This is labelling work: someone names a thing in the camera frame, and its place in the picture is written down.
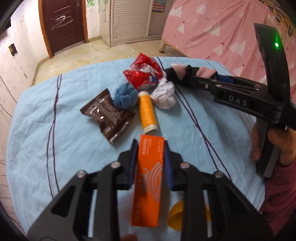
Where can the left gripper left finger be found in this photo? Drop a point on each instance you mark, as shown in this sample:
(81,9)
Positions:
(128,160)

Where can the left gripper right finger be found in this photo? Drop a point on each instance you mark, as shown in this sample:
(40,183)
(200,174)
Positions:
(172,161)

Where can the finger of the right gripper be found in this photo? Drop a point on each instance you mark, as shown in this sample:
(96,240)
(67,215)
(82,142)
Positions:
(199,83)
(238,81)

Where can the pink black sock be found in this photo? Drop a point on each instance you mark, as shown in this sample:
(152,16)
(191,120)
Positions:
(178,72)

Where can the orange cardboard box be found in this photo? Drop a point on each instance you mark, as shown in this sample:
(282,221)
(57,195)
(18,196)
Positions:
(148,182)

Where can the right hand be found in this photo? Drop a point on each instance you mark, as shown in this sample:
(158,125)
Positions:
(283,139)

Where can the crumpled white paper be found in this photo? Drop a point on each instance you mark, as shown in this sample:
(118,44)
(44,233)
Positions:
(163,95)

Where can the brown snack wrapper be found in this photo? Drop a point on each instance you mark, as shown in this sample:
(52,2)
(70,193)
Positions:
(111,120)

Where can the orange thread spool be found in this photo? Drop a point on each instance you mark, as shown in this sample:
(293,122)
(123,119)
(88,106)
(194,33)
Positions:
(147,115)

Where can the red snack wrapper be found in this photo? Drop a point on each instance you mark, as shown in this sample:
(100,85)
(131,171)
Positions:
(144,73)

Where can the pink tree-print curtain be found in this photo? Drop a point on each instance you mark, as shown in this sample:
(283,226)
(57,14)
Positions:
(224,31)

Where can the yellow plastic basin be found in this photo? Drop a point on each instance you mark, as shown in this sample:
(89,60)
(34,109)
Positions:
(175,218)

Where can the blue sock ball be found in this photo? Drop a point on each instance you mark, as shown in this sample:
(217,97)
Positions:
(125,97)

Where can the light blue bed sheet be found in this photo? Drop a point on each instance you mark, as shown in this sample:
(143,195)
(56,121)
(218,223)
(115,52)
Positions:
(50,140)

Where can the white louvered wardrobe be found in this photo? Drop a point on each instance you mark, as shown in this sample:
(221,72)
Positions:
(129,21)

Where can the dark brown door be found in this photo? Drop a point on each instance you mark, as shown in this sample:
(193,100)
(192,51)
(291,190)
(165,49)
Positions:
(63,24)

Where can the colourful wall chart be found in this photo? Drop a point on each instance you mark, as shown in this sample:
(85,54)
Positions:
(162,6)

